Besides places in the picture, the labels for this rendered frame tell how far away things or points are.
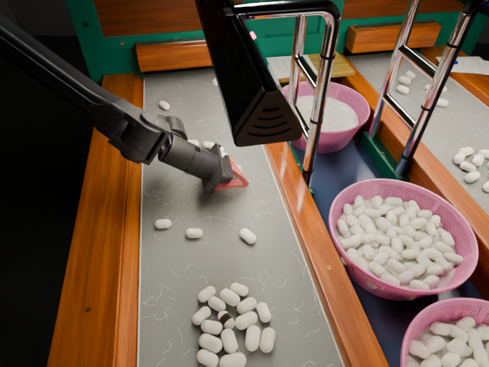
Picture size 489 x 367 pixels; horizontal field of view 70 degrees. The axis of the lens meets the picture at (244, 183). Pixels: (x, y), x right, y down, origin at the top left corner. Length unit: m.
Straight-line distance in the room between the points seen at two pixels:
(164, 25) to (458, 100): 0.90
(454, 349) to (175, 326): 0.43
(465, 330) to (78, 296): 0.62
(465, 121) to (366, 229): 0.52
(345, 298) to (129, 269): 0.37
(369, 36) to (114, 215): 0.95
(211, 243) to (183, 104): 0.51
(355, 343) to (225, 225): 0.31
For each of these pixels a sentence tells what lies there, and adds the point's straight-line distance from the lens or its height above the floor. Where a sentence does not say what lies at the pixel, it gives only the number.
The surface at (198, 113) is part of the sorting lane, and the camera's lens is 1.01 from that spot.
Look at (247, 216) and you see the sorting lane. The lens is 0.72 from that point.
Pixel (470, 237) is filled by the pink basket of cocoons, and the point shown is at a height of 0.76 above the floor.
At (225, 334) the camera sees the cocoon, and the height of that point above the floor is 0.76.
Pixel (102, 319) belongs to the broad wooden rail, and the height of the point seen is 0.76.
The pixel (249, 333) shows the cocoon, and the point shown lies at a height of 0.76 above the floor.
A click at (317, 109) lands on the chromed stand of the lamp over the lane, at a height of 0.93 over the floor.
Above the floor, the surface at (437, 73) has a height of 0.98.
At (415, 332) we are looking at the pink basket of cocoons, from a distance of 0.65.
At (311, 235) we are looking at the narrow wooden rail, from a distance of 0.67.
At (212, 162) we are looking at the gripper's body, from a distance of 0.68.
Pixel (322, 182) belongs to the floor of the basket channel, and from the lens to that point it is 0.90.
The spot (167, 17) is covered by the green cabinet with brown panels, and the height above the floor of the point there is 0.92.
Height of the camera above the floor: 1.29
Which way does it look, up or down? 45 degrees down
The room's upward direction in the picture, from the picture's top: straight up
